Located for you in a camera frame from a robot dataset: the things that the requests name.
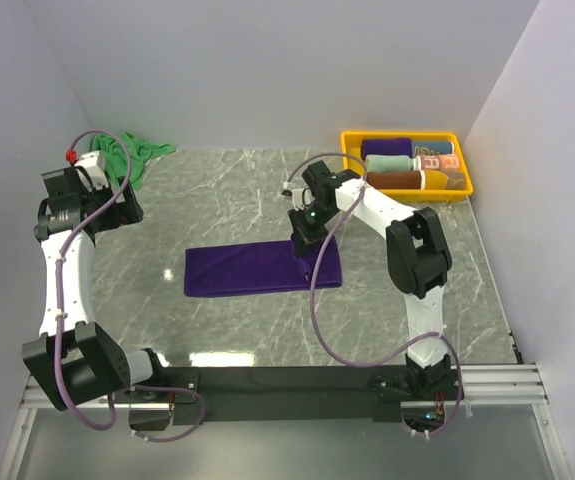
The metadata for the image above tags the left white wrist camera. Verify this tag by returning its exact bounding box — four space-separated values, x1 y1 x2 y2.
74 150 110 191

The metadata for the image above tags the green towel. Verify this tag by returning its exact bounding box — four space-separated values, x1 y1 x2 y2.
91 132 176 190

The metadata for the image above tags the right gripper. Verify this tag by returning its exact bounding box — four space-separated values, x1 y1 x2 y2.
288 202 337 259

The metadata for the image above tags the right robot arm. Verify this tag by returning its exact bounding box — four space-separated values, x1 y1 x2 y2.
282 155 457 399

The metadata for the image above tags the rolled mint towel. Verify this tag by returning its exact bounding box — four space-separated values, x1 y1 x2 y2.
365 154 414 173

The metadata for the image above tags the rolled brown towel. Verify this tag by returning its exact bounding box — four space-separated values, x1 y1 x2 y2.
367 171 423 190

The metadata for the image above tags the purple towel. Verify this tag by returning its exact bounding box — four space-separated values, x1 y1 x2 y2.
360 137 413 159
183 240 320 298

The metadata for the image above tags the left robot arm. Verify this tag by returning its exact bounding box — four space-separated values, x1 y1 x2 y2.
22 161 168 411

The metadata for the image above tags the black base beam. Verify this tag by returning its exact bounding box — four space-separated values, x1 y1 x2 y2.
107 365 466 434

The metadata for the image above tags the rolled purple towel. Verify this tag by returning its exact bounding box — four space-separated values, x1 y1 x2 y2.
360 137 413 159

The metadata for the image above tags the rolled pink printed towel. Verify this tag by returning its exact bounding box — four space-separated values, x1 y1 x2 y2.
413 154 462 171

